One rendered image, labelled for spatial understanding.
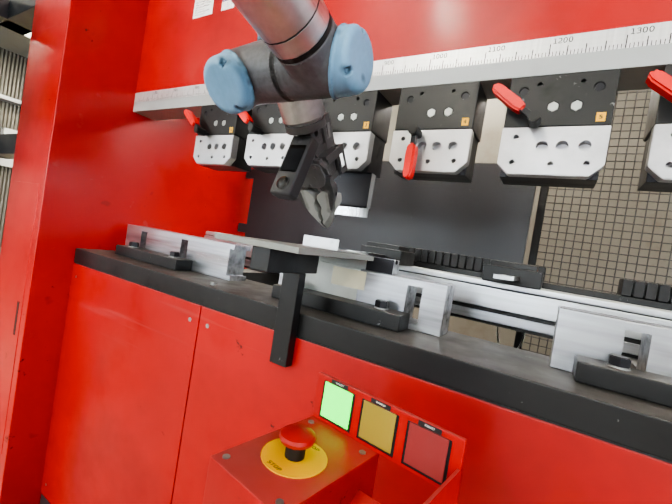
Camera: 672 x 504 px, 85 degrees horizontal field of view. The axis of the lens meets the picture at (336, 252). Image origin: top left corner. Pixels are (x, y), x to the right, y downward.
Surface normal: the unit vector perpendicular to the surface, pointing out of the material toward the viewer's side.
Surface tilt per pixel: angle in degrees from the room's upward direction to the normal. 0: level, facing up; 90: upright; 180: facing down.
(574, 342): 90
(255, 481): 0
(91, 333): 90
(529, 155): 90
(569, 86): 90
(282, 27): 151
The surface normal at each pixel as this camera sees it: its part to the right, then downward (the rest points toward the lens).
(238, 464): 0.16, -0.99
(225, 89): -0.49, 0.58
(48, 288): 0.85, 0.14
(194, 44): -0.51, -0.06
